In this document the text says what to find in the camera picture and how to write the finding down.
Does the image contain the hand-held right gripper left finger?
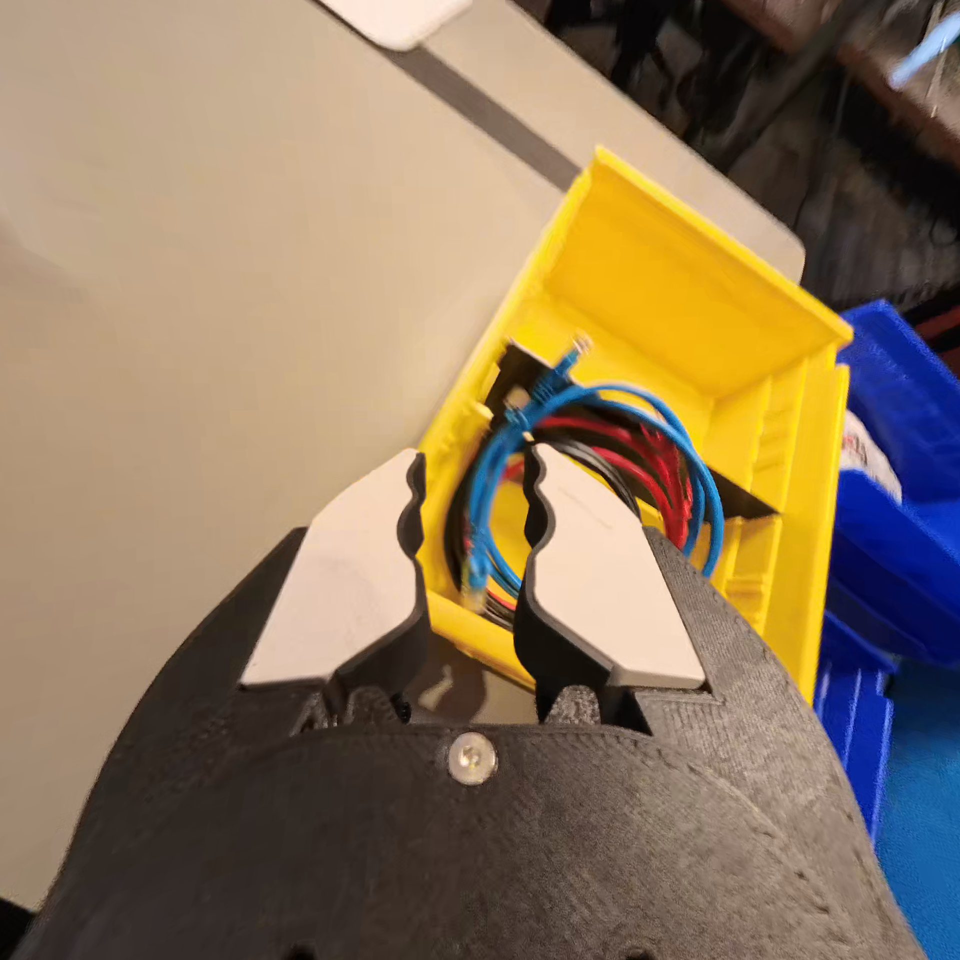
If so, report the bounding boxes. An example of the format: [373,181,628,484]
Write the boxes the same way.
[240,448,435,687]

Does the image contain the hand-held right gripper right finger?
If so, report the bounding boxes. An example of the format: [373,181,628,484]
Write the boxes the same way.
[513,442,708,690]

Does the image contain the black ethernet cable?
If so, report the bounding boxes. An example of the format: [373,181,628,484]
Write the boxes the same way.
[446,438,646,624]

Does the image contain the red ethernet cable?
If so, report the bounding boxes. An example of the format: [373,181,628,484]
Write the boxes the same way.
[465,416,699,609]

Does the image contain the blue ethernet cable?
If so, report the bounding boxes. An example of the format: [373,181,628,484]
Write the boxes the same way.
[461,337,725,601]

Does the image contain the yellow plastic bin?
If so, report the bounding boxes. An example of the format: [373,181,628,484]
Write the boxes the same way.
[416,146,855,706]

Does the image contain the blue plastic bin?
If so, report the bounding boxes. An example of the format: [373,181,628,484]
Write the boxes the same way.
[813,611,897,841]
[828,300,960,669]

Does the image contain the white red packet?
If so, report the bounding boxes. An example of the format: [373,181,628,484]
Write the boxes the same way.
[840,420,905,500]

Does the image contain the white pad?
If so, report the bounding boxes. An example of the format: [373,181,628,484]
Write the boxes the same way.
[318,0,474,52]

